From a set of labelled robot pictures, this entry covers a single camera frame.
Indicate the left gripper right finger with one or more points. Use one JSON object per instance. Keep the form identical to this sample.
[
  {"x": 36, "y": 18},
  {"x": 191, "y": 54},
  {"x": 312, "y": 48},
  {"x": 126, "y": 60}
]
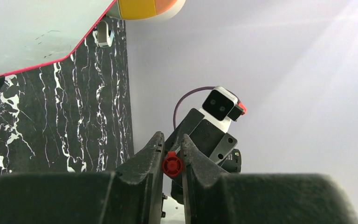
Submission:
[{"x": 214, "y": 196}]

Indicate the small white clip object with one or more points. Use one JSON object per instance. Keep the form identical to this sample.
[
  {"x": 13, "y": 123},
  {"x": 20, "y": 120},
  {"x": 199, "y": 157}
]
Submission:
[{"x": 104, "y": 34}]

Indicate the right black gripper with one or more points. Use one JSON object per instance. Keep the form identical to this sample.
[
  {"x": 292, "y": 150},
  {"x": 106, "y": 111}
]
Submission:
[{"x": 218, "y": 148}]

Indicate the red marker cap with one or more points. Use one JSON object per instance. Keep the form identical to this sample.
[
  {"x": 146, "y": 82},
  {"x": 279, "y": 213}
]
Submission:
[{"x": 172, "y": 165}]

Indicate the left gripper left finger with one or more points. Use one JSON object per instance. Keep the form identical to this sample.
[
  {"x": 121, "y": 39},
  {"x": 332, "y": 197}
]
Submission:
[{"x": 130, "y": 194}]

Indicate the cream cylinder with orange face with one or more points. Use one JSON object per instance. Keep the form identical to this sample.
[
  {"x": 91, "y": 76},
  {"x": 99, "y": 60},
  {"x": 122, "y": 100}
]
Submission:
[{"x": 141, "y": 10}]

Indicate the pink framed whiteboard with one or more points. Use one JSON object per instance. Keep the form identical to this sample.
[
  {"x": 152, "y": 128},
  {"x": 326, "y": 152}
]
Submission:
[{"x": 36, "y": 33}]

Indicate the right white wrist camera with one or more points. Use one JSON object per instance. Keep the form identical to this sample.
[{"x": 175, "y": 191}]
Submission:
[{"x": 221, "y": 107}]

